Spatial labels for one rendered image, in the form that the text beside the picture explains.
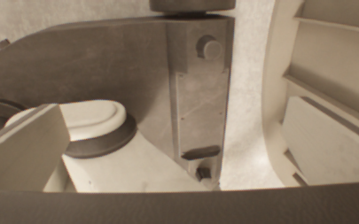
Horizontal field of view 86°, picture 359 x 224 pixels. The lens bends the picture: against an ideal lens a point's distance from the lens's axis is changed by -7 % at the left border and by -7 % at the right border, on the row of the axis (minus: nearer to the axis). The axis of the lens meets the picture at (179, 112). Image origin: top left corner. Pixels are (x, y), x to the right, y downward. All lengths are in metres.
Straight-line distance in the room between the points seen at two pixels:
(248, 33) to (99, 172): 0.58
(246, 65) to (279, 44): 0.12
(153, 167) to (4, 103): 0.36
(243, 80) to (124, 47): 0.44
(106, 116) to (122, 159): 0.08
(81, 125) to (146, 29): 0.23
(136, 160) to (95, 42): 0.26
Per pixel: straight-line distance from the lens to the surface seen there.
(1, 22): 0.71
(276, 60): 0.77
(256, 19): 0.72
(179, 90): 0.47
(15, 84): 0.54
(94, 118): 0.36
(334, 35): 0.68
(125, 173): 0.31
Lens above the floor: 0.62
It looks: 59 degrees down
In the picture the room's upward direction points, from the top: 157 degrees clockwise
